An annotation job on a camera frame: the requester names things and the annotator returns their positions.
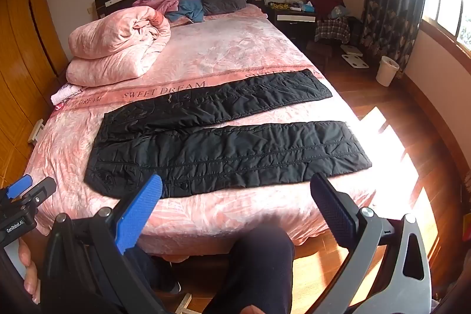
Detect blue garment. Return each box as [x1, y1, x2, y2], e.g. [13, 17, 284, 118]
[164, 0, 205, 23]

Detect dark patterned curtain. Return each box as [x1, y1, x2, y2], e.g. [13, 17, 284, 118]
[359, 0, 429, 74]

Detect pink garment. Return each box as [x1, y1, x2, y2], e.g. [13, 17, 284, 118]
[133, 0, 183, 14]

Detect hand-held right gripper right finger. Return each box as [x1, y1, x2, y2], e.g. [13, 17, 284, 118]
[310, 172, 433, 314]

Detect person's left leg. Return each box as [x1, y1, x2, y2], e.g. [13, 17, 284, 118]
[127, 248, 183, 295]

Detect grey pillow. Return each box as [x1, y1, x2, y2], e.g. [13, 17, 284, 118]
[202, 0, 250, 16]

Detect rolled pink quilt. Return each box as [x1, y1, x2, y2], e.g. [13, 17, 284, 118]
[66, 6, 172, 87]

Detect person's right leg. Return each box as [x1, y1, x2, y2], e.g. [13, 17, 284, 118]
[211, 227, 295, 314]

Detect dark red cloth on chair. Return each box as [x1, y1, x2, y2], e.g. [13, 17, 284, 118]
[306, 0, 346, 18]

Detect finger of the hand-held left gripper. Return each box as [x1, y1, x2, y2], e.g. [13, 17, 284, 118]
[6, 175, 33, 199]
[22, 177, 57, 206]

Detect white waste bin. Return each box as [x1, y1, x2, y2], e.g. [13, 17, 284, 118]
[376, 56, 400, 87]

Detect black quilted pants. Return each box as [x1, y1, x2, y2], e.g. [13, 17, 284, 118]
[84, 69, 373, 199]

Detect plaid cloth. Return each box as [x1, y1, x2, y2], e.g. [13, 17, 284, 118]
[314, 18, 350, 43]

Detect white bed bracket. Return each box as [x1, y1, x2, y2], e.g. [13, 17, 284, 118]
[27, 119, 45, 143]

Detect person's leg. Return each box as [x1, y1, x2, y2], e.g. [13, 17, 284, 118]
[211, 227, 295, 314]
[127, 248, 183, 295]

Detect small white pink cloth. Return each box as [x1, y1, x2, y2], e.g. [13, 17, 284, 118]
[50, 84, 83, 107]

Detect bed with pink sheet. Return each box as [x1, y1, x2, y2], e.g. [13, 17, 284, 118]
[27, 3, 379, 256]

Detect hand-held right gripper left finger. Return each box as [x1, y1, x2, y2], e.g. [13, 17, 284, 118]
[40, 174, 164, 314]

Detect person's left hand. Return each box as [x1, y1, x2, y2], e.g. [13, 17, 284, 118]
[18, 238, 41, 304]

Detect dark nightstand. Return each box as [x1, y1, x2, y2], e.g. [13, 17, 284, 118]
[267, 3, 318, 39]

